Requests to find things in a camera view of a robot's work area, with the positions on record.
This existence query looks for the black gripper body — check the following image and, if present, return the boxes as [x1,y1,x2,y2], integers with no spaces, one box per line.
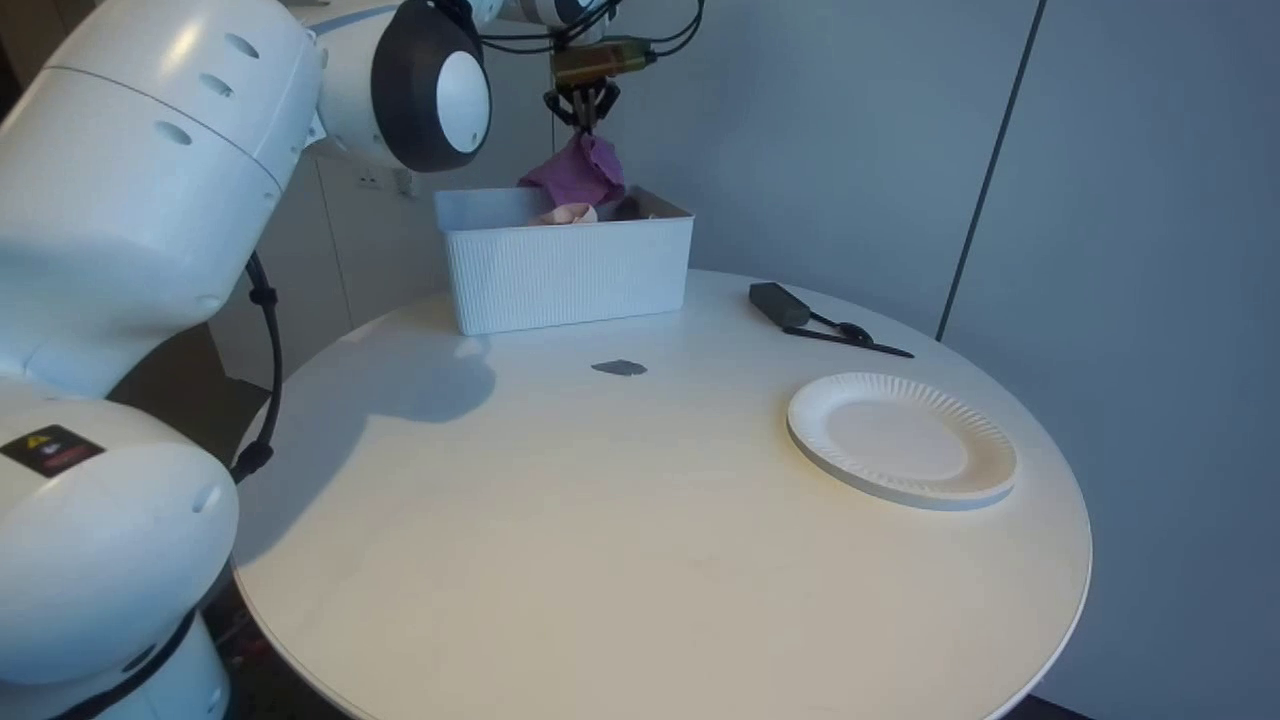
[542,79,620,133]

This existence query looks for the pink purple shirt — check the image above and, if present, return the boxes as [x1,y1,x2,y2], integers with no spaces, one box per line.
[522,133,626,207]

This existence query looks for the beige pink cloth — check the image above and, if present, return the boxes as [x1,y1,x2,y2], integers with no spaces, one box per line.
[540,203,601,223]

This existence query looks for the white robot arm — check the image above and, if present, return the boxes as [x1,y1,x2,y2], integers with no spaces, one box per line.
[0,0,607,720]

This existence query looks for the dark cloth in basket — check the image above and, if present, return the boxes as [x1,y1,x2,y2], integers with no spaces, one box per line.
[611,190,688,220]

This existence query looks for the white plastic basket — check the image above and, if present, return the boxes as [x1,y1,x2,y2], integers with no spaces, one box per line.
[434,190,697,338]

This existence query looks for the white paper plate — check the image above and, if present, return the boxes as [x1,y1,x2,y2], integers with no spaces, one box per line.
[784,374,1016,514]

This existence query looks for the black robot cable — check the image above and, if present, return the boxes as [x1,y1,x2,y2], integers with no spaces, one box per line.
[473,0,707,60]

